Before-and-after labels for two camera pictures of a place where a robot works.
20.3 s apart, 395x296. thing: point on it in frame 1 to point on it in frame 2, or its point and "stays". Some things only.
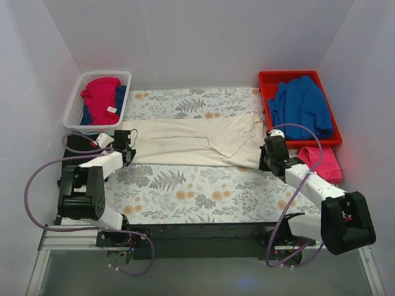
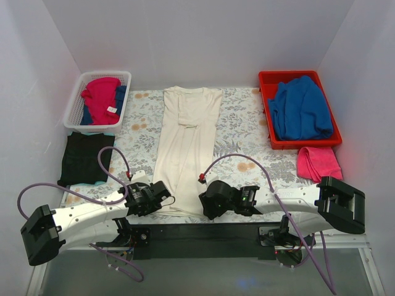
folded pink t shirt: [329, 167] stays
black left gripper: [128, 155] to [161, 191]
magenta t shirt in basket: [100, 98] stays
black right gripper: [265, 160] to [208, 200]
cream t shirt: [234, 142] to [185, 147]
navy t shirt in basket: [86, 119] stays
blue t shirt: [300, 101] stays
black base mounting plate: [247, 241] stays
